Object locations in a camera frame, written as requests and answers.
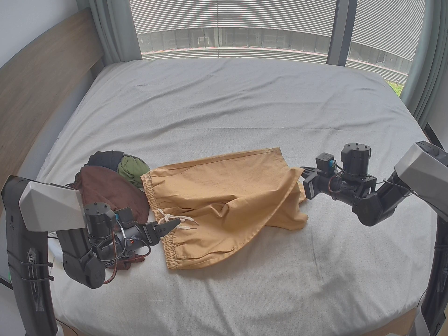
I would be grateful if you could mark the green garment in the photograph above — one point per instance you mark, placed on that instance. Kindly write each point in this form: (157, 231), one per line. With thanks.
(131, 170)

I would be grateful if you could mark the bed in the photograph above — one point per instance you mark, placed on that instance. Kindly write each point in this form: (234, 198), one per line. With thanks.
(245, 110)

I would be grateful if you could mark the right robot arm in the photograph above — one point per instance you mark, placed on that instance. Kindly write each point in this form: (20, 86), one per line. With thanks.
(416, 173)

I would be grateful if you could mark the window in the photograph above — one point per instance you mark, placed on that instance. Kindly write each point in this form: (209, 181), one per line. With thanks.
(245, 12)

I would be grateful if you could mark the grey-green curtain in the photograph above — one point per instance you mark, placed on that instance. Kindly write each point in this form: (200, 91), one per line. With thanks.
(428, 47)
(112, 19)

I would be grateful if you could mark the brown garment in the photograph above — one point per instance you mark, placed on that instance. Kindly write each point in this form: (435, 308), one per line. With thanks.
(108, 191)

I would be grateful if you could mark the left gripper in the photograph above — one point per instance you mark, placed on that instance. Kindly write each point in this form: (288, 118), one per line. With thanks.
(141, 236)

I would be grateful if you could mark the black garment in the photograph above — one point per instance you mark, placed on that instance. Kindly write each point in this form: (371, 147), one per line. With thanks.
(103, 159)

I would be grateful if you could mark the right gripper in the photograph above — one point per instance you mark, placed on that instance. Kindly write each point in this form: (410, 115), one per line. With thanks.
(320, 186)

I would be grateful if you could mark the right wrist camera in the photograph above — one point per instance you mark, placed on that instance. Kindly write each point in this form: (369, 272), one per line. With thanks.
(325, 161)

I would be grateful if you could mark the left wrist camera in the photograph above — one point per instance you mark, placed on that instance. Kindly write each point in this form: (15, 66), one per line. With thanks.
(125, 217)

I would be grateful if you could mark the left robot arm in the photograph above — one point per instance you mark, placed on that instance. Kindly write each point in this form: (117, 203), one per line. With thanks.
(49, 205)

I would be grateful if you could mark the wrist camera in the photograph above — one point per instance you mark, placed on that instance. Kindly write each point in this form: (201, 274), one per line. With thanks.
(125, 217)
(325, 161)

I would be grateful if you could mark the mustard yellow shorts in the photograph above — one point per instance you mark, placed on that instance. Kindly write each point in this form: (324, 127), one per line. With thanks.
(217, 205)

